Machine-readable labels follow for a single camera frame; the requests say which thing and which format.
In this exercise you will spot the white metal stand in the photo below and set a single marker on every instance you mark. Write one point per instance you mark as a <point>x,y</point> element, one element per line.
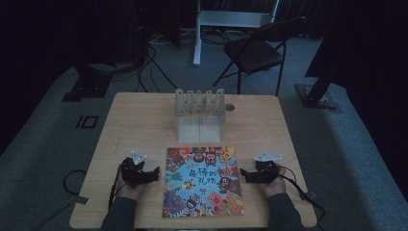
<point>224,19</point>

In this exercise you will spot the grey tape piece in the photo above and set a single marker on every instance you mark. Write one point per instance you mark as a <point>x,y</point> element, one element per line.
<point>78,200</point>

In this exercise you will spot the clear acrylic book rack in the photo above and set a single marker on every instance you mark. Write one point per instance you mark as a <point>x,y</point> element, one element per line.
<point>198,128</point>

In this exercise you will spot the black folding chair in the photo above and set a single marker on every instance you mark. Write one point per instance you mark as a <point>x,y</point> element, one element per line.
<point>253,53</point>

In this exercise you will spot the colourful picture book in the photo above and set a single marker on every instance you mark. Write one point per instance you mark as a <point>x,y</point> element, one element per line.
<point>202,183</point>

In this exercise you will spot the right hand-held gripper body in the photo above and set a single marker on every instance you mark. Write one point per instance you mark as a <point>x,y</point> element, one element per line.
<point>265,171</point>

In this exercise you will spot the black slanted stand with base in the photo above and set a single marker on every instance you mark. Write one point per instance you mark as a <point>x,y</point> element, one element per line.
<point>317,94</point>

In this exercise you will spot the person's right hand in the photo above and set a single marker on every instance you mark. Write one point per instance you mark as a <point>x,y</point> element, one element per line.
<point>277,188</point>

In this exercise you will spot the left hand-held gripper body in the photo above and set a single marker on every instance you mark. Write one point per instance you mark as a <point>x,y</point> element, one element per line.
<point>133,173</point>

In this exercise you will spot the person's left hand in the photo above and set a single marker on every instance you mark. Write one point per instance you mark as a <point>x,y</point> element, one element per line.
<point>128,192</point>

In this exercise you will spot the black stand with base plate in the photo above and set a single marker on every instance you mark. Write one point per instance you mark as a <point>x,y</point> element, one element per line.
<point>88,86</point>

